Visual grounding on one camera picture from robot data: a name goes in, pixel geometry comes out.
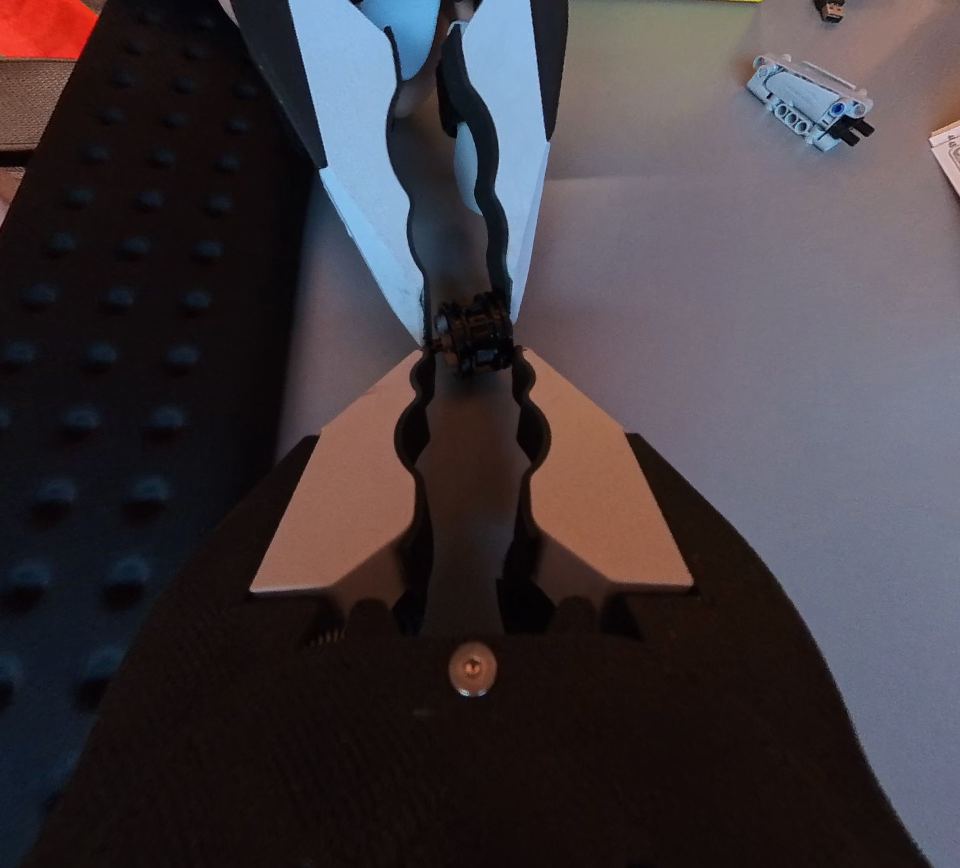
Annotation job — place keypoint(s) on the white instruction manual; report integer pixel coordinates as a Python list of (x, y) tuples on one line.
[(949, 159)]

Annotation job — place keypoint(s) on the black toy wheel hub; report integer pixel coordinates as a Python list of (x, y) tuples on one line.
[(472, 339)]

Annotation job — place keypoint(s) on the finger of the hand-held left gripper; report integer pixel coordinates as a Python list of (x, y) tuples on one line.
[(517, 95), (337, 95)]

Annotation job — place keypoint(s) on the beige fabric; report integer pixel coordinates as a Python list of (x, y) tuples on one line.
[(30, 103)]

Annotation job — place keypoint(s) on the red cloth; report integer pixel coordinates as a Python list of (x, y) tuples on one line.
[(37, 20)]

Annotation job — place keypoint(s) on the grey toy brick assembly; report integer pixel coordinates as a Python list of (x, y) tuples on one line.
[(802, 99)]

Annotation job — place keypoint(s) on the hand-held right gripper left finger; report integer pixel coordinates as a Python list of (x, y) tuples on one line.
[(337, 508)]

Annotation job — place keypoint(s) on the person's left hand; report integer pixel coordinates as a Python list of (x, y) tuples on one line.
[(412, 99)]

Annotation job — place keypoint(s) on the grey desk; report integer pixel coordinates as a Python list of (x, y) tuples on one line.
[(712, 358)]

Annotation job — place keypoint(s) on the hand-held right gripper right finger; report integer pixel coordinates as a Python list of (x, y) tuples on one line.
[(600, 508)]

